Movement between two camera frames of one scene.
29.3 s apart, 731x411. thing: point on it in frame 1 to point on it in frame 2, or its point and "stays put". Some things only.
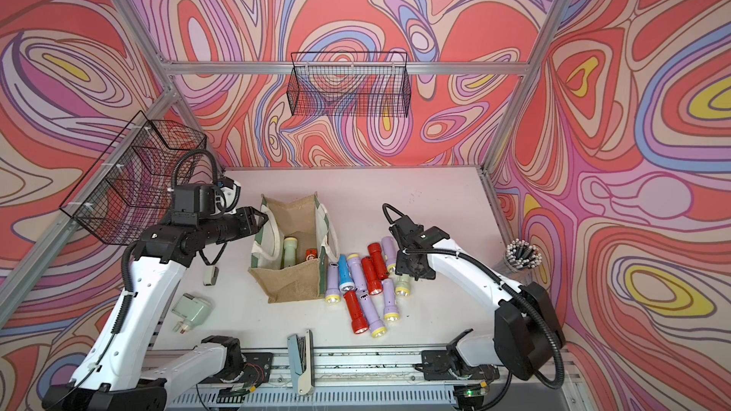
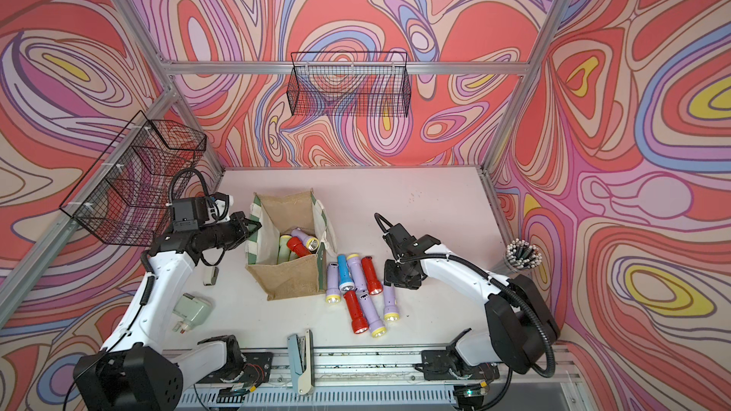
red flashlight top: [379, 260] to [295, 244]
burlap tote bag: [292, 244] stays put
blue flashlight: [345, 282] stays put
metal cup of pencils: [520, 258] stays put
